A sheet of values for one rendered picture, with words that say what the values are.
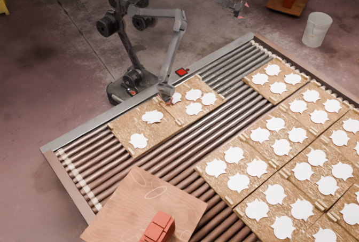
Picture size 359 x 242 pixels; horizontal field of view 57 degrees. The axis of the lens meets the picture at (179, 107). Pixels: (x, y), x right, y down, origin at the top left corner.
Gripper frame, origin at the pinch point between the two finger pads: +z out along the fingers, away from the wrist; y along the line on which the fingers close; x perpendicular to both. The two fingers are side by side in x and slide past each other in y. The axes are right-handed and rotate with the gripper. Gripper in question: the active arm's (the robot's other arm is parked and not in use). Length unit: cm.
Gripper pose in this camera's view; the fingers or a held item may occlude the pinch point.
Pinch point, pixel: (168, 100)
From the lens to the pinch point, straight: 248.1
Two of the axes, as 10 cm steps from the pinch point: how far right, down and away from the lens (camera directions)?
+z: 2.4, 4.9, 8.4
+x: -7.6, 6.3, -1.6
